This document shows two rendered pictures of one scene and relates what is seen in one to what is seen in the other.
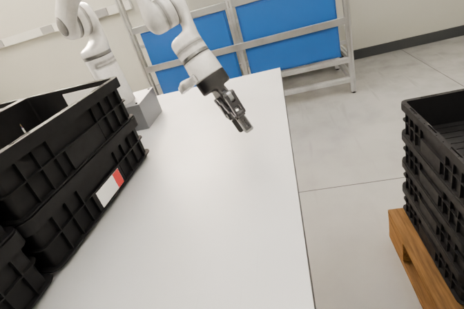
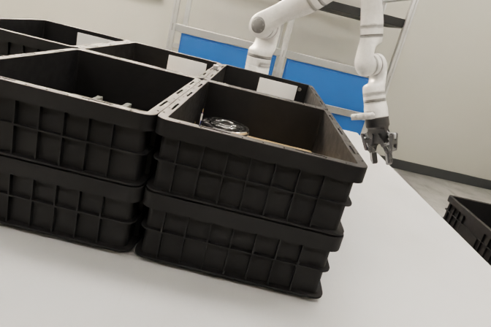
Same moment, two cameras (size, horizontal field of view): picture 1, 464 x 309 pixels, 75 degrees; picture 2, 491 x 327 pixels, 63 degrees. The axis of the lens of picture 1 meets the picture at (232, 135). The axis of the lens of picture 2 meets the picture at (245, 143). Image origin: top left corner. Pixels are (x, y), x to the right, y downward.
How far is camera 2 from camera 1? 0.90 m
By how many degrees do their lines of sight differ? 19
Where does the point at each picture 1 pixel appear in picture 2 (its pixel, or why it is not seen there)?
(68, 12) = (278, 20)
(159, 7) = (375, 61)
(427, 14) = (423, 147)
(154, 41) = (192, 47)
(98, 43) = (270, 49)
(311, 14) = (348, 100)
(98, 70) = (259, 68)
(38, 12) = not seen: outside the picture
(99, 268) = not seen: hidden behind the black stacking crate
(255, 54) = not seen: hidden behind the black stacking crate
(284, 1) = (332, 76)
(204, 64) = (383, 109)
